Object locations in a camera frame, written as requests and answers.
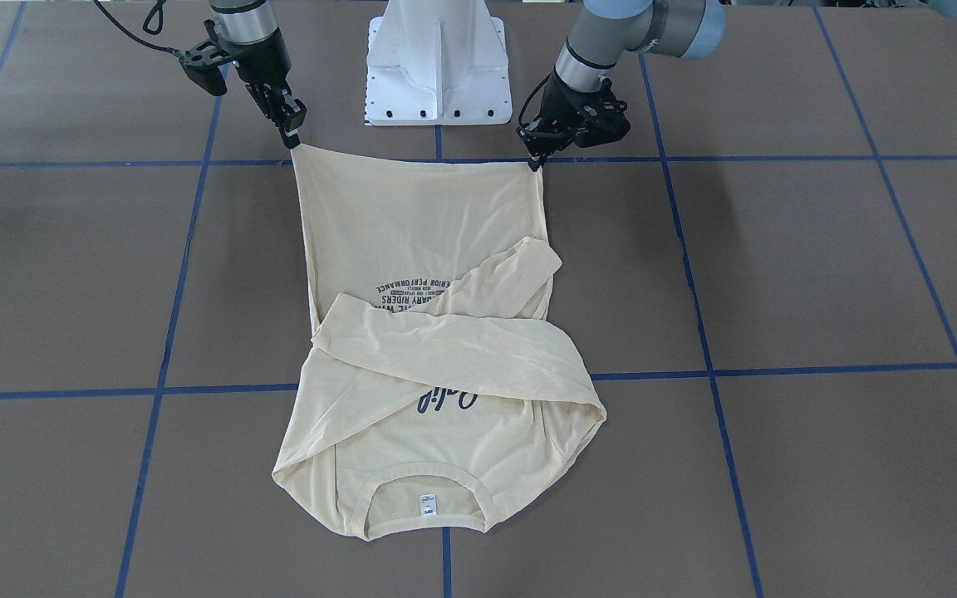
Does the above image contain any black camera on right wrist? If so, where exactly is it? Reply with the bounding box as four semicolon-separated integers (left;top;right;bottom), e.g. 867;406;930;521
176;19;234;97

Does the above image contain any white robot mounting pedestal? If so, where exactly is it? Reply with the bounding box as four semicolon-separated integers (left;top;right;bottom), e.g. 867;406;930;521
365;1;513;126

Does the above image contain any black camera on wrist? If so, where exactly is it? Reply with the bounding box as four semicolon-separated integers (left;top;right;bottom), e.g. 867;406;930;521
176;19;234;97
574;76;631;148

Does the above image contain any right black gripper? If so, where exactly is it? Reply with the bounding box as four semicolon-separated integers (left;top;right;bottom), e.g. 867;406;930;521
234;30;307;150

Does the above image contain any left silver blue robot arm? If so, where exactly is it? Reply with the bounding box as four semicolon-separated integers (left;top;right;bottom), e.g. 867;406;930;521
516;1;957;173

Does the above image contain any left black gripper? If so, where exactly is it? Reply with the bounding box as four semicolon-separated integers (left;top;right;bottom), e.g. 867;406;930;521
516;71;608;173

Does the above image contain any cream long-sleeve graphic shirt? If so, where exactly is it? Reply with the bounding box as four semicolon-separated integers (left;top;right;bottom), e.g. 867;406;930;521
271;145;607;542

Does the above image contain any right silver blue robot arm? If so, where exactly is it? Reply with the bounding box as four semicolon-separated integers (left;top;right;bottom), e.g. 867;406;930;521
209;1;307;150

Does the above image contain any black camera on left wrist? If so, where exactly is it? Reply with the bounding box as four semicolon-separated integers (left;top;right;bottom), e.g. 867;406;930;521
574;76;631;148

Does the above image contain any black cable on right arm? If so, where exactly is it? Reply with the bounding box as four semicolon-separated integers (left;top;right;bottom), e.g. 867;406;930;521
93;0;222;59

